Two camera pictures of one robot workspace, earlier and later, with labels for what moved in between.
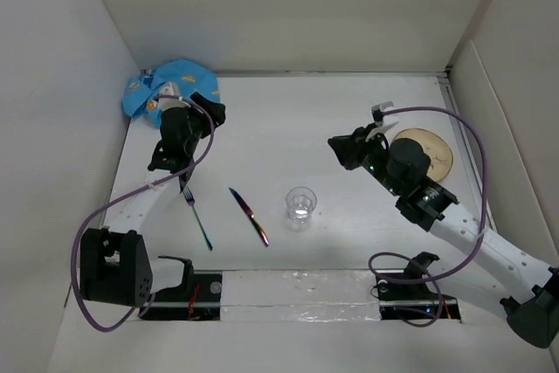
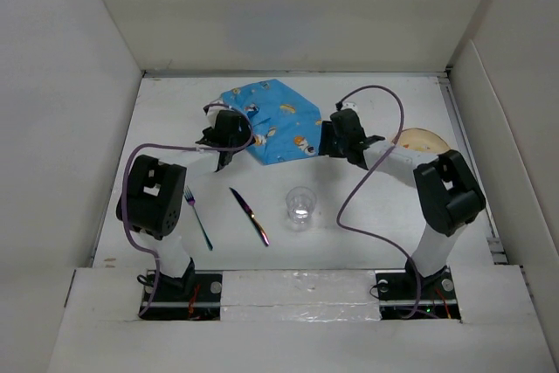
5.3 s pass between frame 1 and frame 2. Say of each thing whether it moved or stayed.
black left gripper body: moved
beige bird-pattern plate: stayed
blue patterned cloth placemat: moved
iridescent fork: stayed
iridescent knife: stayed
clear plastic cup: stayed
